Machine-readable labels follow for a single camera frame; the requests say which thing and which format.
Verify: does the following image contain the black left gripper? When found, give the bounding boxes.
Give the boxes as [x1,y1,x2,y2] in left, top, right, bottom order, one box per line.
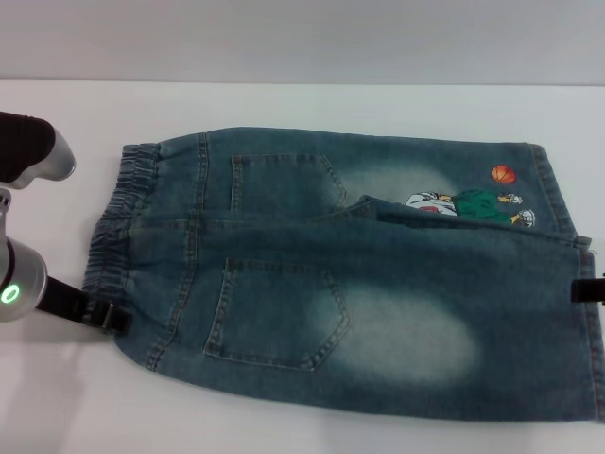
[40,277,132,337]

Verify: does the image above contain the blue denim shorts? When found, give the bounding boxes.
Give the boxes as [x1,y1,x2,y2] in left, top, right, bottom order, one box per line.
[80,125,605,425]

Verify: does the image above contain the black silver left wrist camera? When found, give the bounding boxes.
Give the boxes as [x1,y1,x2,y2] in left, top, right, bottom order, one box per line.
[0,112,77,190]

